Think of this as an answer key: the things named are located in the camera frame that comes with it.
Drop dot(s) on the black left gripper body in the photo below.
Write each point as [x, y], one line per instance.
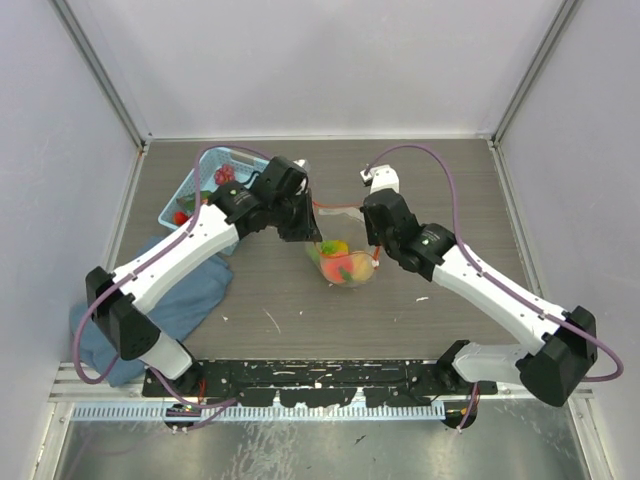
[292, 217]

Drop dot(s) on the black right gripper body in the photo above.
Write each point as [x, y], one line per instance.
[375, 237]

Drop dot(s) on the green grape bunch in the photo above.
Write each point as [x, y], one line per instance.
[319, 250]

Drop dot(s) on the clear zip bag orange zipper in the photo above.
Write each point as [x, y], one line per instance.
[345, 223]

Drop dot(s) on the orange peach fruit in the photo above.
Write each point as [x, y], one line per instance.
[337, 270]

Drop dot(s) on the light blue plastic basket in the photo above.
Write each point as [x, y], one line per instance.
[242, 166]

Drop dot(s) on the purple grape bunch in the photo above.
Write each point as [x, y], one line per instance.
[224, 174]

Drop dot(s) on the yellow star fruit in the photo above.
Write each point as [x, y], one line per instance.
[339, 246]

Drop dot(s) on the red strawberries pile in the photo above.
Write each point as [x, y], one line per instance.
[180, 218]

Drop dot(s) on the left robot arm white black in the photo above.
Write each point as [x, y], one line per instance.
[119, 303]

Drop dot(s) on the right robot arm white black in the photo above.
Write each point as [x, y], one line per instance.
[552, 353]

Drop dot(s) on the green leaves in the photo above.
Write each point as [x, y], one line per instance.
[187, 203]

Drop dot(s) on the blue cloth towel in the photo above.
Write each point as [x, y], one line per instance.
[178, 313]

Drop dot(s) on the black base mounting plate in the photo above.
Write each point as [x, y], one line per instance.
[315, 384]

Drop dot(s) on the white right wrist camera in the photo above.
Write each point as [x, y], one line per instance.
[380, 178]

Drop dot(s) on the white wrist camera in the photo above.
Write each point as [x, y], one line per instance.
[380, 178]
[302, 175]

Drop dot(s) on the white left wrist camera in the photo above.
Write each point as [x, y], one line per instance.
[302, 175]

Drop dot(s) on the slotted cable duct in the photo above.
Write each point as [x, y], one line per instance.
[159, 411]

